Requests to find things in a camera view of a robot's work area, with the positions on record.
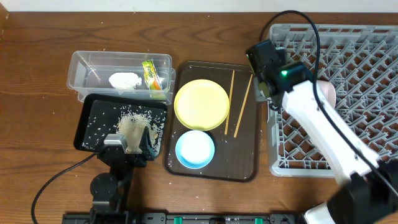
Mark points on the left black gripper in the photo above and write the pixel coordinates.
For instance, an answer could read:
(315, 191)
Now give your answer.
(147, 153)

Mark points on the pile of rice grains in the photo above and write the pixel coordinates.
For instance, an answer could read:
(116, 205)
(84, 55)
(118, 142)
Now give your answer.
(130, 120)

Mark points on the light blue bowl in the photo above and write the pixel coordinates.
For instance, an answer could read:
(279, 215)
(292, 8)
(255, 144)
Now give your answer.
(195, 149)

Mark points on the black plastic tray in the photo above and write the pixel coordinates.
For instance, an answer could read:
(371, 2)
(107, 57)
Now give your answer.
(94, 98)

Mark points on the green orange snack wrapper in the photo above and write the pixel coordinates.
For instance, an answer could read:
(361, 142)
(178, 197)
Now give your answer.
(152, 80)

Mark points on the yellow round plate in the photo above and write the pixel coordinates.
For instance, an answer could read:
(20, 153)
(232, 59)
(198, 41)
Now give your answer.
(201, 105)

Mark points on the white tissue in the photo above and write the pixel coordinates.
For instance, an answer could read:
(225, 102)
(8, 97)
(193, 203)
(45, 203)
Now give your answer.
(125, 80)

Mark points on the wooden chopstick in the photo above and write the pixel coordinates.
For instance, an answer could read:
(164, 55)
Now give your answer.
(243, 107)
(230, 100)

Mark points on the pale pink bowl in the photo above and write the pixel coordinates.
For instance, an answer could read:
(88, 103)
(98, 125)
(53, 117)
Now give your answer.
(329, 91)

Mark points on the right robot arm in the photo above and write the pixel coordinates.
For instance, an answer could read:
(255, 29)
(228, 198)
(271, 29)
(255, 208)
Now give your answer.
(368, 185)

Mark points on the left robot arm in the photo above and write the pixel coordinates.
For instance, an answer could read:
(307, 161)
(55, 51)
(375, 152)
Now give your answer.
(110, 190)

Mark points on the clear plastic waste bin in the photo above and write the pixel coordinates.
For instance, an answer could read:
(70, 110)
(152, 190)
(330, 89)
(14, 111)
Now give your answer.
(89, 72)

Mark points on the grey plastic dishwasher rack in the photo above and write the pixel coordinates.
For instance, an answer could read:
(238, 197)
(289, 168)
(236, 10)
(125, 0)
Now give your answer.
(361, 63)

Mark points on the dark brown serving tray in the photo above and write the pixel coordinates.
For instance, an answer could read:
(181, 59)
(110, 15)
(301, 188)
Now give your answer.
(235, 159)

